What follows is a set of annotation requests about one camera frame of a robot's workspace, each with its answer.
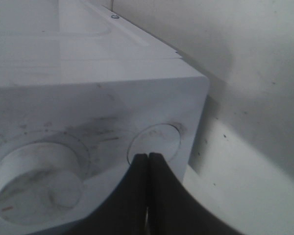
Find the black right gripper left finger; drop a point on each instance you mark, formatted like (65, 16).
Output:
(124, 211)

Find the white lower timer knob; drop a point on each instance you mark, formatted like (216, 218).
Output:
(38, 183)

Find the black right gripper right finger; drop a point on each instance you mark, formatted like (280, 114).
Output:
(172, 210)

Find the white microwave oven body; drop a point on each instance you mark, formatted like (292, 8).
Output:
(76, 74)

